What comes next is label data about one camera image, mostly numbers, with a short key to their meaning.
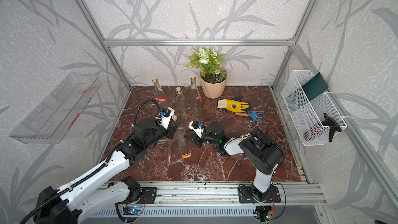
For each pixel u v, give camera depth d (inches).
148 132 22.5
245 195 28.6
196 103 40.1
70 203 15.7
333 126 21.4
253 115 41.3
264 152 19.3
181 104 43.9
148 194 29.2
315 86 29.1
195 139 29.7
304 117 32.0
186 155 34.3
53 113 26.2
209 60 37.6
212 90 41.1
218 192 29.7
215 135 27.2
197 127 28.5
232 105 42.6
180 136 31.3
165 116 24.8
